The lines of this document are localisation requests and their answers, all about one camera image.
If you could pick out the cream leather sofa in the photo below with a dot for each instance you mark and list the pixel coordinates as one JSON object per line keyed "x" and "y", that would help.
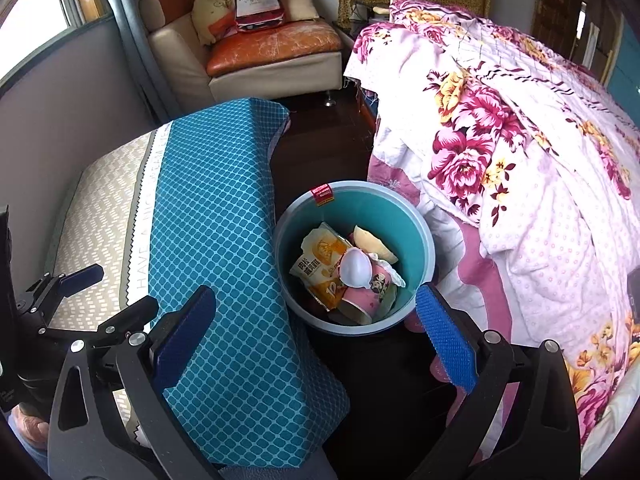
{"x": 180, "y": 50}

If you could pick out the pink floral blanket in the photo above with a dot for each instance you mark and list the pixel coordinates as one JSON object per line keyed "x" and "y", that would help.
{"x": 500, "y": 160}

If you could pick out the dark wooden wardrobe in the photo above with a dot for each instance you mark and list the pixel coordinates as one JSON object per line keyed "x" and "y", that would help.
{"x": 555, "y": 10}

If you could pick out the window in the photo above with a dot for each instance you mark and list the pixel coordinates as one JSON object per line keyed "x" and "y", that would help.
{"x": 30, "y": 10}

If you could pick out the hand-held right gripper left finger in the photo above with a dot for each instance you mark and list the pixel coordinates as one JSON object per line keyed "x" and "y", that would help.
{"x": 182, "y": 340}

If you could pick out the person's left hand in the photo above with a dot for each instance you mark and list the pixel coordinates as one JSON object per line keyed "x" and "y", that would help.
{"x": 30, "y": 427}

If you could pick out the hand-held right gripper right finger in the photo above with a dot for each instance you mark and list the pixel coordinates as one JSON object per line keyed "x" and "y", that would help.
{"x": 445, "y": 340}

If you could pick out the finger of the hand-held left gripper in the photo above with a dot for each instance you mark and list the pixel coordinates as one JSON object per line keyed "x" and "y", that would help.
{"x": 135, "y": 310}
{"x": 82, "y": 275}

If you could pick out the teal trash bin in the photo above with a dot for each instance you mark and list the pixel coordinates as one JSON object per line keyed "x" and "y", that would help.
{"x": 390, "y": 220}

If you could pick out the yellow plush pillow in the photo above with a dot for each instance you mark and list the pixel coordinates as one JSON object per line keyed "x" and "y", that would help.
{"x": 212, "y": 10}

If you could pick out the pink paper cup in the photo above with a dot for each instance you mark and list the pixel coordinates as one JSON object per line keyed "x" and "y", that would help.
{"x": 360, "y": 300}

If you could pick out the beige pillow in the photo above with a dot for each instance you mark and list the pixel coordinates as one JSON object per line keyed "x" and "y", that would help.
{"x": 300, "y": 2}

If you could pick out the white tissue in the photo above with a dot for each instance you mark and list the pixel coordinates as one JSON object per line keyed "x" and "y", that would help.
{"x": 395, "y": 275}

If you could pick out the brown bolster cushion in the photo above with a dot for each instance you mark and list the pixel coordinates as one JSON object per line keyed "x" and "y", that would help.
{"x": 170, "y": 0}

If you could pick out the orange seat cushion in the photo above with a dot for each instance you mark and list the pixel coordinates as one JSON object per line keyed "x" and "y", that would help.
{"x": 280, "y": 42}

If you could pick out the stereo equipment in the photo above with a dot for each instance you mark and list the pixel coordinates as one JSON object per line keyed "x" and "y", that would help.
{"x": 365, "y": 15}

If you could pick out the orange snack wrapper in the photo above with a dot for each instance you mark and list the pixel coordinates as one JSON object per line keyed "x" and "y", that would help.
{"x": 320, "y": 260}

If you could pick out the grey curtain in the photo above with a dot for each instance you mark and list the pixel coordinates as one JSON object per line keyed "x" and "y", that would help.
{"x": 135, "y": 35}

